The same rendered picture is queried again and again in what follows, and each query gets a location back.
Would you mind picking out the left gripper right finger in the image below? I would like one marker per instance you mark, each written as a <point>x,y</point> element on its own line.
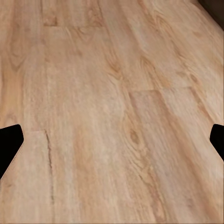
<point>217,139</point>

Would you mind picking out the cabinet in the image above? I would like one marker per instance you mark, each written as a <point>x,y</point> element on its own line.
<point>216,9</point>

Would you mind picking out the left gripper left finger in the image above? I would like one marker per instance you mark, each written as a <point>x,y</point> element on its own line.
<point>11,139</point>

